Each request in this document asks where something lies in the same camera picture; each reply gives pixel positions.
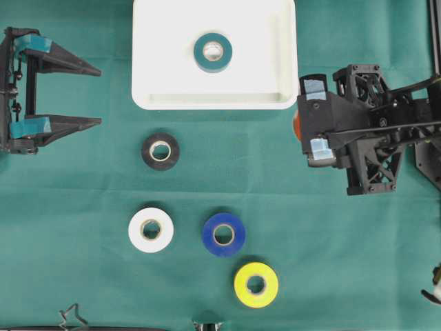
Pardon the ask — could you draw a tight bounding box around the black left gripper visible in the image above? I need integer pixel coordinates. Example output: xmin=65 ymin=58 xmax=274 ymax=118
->
xmin=1 ymin=27 xmax=102 ymax=154

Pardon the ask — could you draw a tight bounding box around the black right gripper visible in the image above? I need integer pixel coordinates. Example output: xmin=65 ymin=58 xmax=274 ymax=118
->
xmin=332 ymin=65 xmax=431 ymax=196

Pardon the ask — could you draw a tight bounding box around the red tape roll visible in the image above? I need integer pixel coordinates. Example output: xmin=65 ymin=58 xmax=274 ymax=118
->
xmin=293 ymin=116 xmax=301 ymax=141

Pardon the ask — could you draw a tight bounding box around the teal green tape roll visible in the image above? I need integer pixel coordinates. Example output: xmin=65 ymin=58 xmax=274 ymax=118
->
xmin=194 ymin=32 xmax=232 ymax=73

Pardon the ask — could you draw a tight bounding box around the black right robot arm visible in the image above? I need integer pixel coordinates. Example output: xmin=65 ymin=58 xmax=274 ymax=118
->
xmin=329 ymin=1 xmax=440 ymax=195

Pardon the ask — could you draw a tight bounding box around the black tape roll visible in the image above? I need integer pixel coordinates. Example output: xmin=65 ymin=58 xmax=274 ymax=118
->
xmin=141 ymin=132 xmax=180 ymax=171

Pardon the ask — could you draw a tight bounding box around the white plastic case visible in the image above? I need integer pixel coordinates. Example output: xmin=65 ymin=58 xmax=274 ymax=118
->
xmin=132 ymin=1 xmax=300 ymax=110

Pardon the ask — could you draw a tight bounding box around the yellow tape roll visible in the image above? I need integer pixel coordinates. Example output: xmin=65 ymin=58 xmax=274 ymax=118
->
xmin=234 ymin=262 xmax=279 ymax=309

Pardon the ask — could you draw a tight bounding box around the blue tape roll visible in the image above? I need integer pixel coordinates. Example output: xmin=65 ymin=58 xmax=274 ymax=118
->
xmin=202 ymin=212 xmax=246 ymax=257

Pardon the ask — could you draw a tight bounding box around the white tape roll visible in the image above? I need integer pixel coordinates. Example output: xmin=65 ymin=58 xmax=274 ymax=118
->
xmin=128 ymin=208 xmax=174 ymax=253

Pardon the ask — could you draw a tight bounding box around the white black object right edge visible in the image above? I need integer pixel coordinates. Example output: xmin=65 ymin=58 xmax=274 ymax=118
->
xmin=420 ymin=264 xmax=441 ymax=305

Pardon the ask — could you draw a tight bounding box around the green table cloth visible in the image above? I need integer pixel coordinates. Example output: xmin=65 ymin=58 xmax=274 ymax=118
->
xmin=1 ymin=1 xmax=440 ymax=330

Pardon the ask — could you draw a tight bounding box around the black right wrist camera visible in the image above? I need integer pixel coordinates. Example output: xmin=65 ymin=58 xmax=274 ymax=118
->
xmin=296 ymin=74 xmax=369 ymax=168

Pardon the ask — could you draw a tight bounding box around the metal wire clip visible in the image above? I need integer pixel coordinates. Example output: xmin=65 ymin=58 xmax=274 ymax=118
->
xmin=57 ymin=303 xmax=89 ymax=328

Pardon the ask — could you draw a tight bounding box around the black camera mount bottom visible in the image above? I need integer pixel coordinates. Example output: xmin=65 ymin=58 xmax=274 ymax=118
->
xmin=192 ymin=319 xmax=225 ymax=331

